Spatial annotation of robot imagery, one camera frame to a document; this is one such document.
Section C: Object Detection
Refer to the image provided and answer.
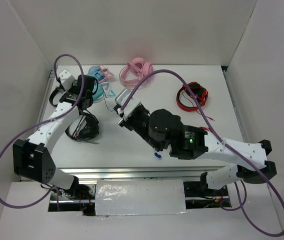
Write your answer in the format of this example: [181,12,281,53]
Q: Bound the teal cat ear headphones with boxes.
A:
[93,82,115,112]

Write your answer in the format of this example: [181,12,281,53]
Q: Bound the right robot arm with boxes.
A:
[114,104,277,196]

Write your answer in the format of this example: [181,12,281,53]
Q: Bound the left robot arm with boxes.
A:
[13,75,99,200]

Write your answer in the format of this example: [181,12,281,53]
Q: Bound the pink blue cat headphones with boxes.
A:
[87,65,114,83]

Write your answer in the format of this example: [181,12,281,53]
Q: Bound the black headphones back left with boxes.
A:
[49,86,65,108]

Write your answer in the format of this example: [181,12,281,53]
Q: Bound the red black headphones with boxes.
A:
[176,81,216,122]

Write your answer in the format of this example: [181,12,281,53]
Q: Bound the black headset with microphone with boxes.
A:
[65,112,99,143]

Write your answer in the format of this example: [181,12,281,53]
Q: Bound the pink gaming headset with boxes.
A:
[119,57,154,89]

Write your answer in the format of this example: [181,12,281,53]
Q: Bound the white foil-covered panel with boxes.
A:
[95,179,186,216]

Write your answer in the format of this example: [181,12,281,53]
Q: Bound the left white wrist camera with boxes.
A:
[58,69,76,89]

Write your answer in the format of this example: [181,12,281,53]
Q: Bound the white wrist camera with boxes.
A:
[113,88,141,121]
[58,69,76,89]

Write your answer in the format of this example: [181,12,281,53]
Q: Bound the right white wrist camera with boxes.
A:
[113,88,141,121]

